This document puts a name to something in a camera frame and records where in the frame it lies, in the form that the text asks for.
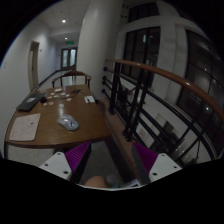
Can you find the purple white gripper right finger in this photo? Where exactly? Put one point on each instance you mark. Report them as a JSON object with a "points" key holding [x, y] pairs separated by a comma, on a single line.
{"points": [[152, 166]]}

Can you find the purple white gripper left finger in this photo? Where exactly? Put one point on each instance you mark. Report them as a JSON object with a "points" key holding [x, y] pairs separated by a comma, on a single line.
{"points": [[69, 165]]}

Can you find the grey computer mouse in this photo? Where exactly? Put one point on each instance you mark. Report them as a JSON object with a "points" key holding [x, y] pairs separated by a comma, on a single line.
{"points": [[68, 122]]}

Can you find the beige patterned mouse pad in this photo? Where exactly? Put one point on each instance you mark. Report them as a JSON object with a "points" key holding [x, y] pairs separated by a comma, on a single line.
{"points": [[25, 127]]}

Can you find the black railing with wooden handrail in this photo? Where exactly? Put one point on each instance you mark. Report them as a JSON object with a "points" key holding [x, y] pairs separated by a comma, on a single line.
{"points": [[189, 137]]}

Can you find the wooden table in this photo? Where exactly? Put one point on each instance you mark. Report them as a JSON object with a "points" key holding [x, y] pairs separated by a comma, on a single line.
{"points": [[52, 135]]}

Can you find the white box on table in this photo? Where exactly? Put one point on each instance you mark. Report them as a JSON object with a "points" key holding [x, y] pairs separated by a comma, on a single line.
{"points": [[89, 99]]}

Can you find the dark closed laptop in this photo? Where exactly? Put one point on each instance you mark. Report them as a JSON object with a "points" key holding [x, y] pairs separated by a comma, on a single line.
{"points": [[28, 103]]}

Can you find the wooden chair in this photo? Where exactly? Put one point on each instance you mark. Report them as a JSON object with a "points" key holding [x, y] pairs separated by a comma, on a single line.
{"points": [[73, 73]]}

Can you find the white door on left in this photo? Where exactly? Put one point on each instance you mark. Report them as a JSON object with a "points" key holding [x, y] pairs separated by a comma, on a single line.
{"points": [[33, 65]]}

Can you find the double door with windows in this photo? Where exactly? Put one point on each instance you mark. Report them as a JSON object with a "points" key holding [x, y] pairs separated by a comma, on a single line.
{"points": [[68, 58]]}

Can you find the green exit sign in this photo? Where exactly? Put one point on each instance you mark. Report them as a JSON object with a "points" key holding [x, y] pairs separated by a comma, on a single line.
{"points": [[70, 42]]}

